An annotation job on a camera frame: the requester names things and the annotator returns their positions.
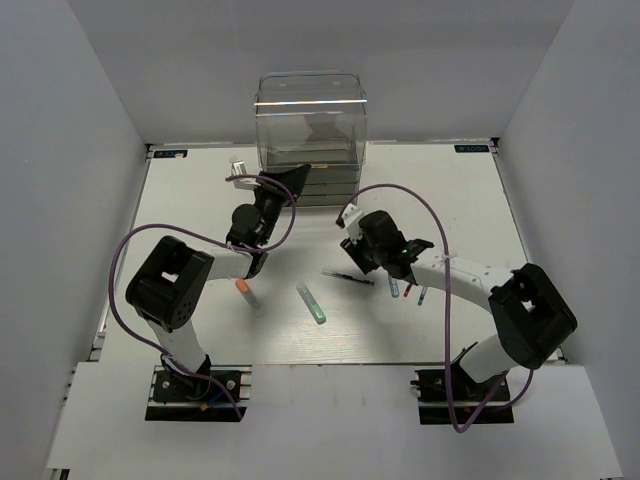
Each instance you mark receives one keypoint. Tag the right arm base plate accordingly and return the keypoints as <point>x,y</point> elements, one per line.
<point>429,387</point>

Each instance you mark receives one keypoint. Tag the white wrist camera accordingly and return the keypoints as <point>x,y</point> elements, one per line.
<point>349,219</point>
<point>239,175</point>

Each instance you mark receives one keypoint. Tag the orange utility knife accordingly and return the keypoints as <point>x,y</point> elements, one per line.
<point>249,296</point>

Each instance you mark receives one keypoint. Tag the purple ink pen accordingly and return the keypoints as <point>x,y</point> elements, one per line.
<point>347,277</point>

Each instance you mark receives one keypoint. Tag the green utility knife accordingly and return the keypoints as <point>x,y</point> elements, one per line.
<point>311,303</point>

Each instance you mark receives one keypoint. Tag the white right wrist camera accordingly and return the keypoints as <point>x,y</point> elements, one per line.
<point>349,219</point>

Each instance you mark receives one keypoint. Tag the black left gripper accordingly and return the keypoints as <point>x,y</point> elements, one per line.
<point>293,180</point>

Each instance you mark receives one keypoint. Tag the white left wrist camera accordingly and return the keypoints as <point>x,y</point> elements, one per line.
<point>239,175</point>

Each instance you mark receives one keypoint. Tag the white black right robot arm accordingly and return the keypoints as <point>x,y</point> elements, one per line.
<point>531,317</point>

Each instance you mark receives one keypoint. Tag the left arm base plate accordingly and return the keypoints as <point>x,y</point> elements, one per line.
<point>171,399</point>

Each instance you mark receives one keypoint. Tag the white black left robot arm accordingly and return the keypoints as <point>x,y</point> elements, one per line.
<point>167,287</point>

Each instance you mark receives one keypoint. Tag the green ink pen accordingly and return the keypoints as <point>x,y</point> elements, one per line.
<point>422,296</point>

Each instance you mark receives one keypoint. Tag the clear plastic drawer organizer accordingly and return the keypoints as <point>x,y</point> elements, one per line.
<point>317,118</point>

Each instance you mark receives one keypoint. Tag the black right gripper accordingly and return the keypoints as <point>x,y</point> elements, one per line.
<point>356,251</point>

